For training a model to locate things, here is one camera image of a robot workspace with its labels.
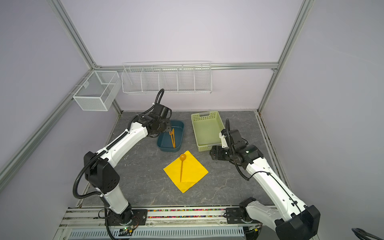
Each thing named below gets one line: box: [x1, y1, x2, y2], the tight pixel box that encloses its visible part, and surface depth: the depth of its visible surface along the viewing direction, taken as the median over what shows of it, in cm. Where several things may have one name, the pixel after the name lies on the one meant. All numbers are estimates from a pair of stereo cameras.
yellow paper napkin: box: [163, 150, 209, 193], surface depth 91 cm
